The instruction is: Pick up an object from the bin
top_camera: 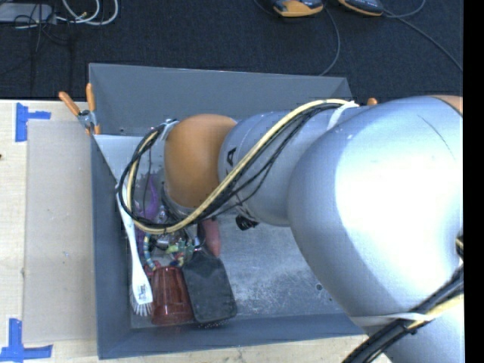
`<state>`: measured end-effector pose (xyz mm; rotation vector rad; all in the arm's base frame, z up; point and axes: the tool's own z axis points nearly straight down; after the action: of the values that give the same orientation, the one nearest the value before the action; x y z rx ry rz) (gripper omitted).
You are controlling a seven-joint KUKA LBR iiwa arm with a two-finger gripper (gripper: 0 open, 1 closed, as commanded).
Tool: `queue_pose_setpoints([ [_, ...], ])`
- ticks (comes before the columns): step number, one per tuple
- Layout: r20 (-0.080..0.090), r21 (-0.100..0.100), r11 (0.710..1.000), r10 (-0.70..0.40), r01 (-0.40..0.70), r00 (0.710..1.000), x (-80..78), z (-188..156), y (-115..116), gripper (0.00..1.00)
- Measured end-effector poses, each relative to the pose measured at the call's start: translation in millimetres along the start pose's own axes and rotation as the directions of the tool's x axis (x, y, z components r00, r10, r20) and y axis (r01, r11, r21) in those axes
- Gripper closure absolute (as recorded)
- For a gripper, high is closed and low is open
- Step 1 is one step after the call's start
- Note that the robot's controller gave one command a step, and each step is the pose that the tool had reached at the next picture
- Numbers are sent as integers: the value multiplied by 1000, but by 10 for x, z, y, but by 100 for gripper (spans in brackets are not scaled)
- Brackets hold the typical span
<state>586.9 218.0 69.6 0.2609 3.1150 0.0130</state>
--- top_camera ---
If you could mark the clear red plastic cup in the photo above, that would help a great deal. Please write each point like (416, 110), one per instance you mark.
(170, 297)

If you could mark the purple soft toy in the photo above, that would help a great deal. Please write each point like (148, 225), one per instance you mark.
(152, 199)

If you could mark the black cylinder on white bracket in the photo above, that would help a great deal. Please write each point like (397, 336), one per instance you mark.
(246, 222)

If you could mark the pink oblong toy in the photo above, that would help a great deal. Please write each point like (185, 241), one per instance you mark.
(214, 238)

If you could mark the grey metal bin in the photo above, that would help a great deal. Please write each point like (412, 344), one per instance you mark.
(272, 270)

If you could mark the white dish brush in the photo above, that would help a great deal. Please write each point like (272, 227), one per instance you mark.
(139, 278)

